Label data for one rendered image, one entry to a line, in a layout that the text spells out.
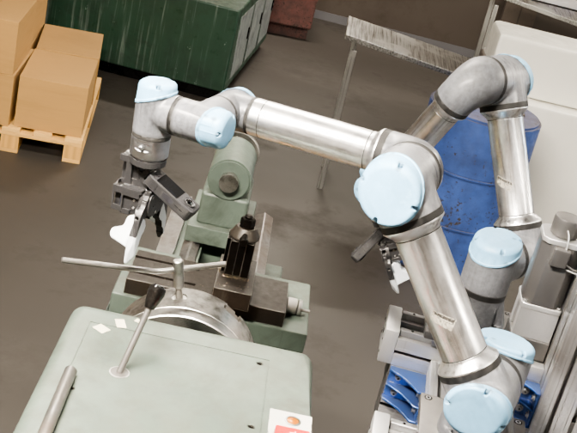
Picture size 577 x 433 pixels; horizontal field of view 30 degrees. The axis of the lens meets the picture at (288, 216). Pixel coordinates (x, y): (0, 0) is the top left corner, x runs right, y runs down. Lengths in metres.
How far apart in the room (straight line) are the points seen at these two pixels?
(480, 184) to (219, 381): 3.58
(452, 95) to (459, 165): 2.86
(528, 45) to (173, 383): 4.49
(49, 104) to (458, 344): 4.28
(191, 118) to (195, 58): 5.43
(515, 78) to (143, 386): 1.20
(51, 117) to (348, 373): 2.35
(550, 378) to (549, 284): 0.19
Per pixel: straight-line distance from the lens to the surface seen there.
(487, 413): 1.93
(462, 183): 5.38
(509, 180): 2.61
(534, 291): 2.27
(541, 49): 6.15
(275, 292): 2.91
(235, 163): 3.24
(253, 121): 2.06
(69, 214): 5.40
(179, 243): 3.36
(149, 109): 2.00
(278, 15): 9.53
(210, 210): 3.31
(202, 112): 1.97
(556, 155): 6.24
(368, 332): 4.90
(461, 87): 2.50
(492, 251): 2.49
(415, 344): 2.58
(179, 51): 7.41
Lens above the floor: 2.30
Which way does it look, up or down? 23 degrees down
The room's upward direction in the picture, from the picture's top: 14 degrees clockwise
